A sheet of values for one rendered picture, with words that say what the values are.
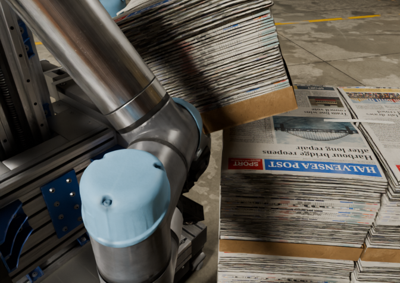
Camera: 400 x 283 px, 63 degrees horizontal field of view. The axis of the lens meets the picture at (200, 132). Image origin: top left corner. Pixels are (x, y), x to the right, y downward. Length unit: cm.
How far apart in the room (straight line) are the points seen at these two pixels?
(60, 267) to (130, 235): 101
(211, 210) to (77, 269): 69
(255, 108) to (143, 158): 30
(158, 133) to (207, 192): 139
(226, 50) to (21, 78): 52
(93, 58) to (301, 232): 51
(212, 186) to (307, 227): 112
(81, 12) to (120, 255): 23
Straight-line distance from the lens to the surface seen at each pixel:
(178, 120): 38
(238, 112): 55
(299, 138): 68
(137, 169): 28
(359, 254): 77
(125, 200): 26
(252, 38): 52
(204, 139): 57
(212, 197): 171
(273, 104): 55
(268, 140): 66
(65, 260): 128
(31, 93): 87
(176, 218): 42
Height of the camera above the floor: 119
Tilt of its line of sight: 33 degrees down
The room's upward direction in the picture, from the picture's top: straight up
